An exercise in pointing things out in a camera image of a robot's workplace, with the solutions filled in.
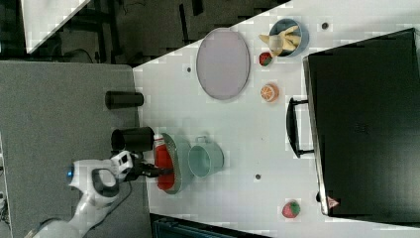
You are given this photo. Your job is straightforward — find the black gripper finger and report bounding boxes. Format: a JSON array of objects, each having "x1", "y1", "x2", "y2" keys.
[
  {"x1": 143, "y1": 168, "x2": 173, "y2": 173},
  {"x1": 142, "y1": 173, "x2": 163, "y2": 178}
]

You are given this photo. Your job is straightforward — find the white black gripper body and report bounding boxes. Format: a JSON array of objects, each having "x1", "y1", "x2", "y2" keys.
[{"x1": 110, "y1": 151, "x2": 143, "y2": 181}]

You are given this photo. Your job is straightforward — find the red ketchup bottle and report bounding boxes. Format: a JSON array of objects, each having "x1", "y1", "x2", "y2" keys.
[{"x1": 154, "y1": 134, "x2": 174, "y2": 190}]

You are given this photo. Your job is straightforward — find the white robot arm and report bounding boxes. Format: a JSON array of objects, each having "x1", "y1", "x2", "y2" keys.
[{"x1": 25, "y1": 151, "x2": 173, "y2": 238}]

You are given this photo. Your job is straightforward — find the green oval strainer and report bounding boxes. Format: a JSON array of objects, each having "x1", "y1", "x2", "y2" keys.
[{"x1": 162, "y1": 133, "x2": 194, "y2": 194}]

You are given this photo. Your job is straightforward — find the green mug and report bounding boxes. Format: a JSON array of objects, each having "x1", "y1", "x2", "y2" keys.
[{"x1": 188, "y1": 136, "x2": 224, "y2": 179}]

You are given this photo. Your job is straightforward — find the small black cup holder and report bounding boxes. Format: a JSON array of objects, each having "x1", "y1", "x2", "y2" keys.
[{"x1": 105, "y1": 91, "x2": 144, "y2": 109}]

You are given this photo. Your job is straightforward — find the lilac round plate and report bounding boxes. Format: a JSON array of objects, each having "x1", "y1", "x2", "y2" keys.
[{"x1": 196, "y1": 28, "x2": 251, "y2": 100}]

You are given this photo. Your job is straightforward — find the red strawberry near oven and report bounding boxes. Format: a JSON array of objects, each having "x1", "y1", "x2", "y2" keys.
[{"x1": 281, "y1": 200, "x2": 300, "y2": 218}]

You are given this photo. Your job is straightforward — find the orange slice toy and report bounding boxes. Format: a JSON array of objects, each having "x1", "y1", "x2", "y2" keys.
[{"x1": 261, "y1": 83, "x2": 279, "y2": 102}]

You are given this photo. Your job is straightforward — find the red strawberry near bowl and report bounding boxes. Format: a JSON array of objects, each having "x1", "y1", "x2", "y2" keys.
[{"x1": 259, "y1": 52, "x2": 272, "y2": 66}]

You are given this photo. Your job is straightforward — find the white side table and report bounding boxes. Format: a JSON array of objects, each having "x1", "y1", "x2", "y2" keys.
[{"x1": 20, "y1": 0, "x2": 91, "y2": 54}]

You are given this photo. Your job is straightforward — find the peeled banana toy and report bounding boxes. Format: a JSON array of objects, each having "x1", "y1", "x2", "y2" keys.
[{"x1": 259, "y1": 26, "x2": 301, "y2": 57}]

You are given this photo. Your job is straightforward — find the blue bowl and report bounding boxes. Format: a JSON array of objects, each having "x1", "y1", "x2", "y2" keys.
[{"x1": 269, "y1": 19, "x2": 309, "y2": 58}]

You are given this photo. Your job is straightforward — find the black steel toaster oven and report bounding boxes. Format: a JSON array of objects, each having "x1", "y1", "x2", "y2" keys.
[{"x1": 302, "y1": 28, "x2": 420, "y2": 227}]

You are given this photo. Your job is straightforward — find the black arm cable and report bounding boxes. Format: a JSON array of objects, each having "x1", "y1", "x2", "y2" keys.
[{"x1": 92, "y1": 179, "x2": 134, "y2": 229}]

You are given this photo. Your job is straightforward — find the black frame rail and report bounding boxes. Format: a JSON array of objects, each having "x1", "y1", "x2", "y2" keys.
[{"x1": 150, "y1": 213, "x2": 268, "y2": 238}]

